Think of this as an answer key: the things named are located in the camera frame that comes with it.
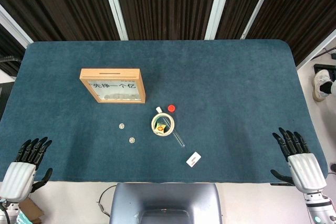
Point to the white sneaker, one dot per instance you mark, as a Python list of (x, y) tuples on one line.
[(320, 79)]

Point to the yellow snack packet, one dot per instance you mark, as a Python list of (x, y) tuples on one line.
[(159, 128)]

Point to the clear glass test tube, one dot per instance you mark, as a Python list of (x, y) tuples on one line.
[(179, 140)]

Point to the cream masking tape roll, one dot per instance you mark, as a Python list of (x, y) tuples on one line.
[(164, 134)]

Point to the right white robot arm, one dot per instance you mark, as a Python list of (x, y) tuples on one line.
[(316, 205)]

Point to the red bottle cap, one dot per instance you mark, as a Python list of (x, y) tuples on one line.
[(171, 108)]

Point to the blue table cloth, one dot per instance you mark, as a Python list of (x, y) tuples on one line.
[(223, 90)]

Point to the black equipment base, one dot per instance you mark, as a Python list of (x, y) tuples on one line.
[(324, 67)]

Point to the white flat card box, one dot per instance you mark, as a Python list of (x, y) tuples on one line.
[(193, 159)]

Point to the brown cardboard box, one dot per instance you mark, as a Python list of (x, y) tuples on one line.
[(32, 208)]

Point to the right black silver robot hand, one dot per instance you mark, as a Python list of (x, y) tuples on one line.
[(307, 171)]

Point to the white partition post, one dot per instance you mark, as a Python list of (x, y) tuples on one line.
[(13, 26), (218, 6), (114, 6), (258, 6), (315, 51)]

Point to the person lower leg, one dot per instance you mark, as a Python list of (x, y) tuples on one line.
[(328, 87)]

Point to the silver coin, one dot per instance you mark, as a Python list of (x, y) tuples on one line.
[(132, 140), (121, 126)]

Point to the wooden frame coin bank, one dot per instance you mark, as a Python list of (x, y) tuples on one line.
[(110, 74)]

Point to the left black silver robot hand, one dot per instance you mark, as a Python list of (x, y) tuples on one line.
[(18, 179)]

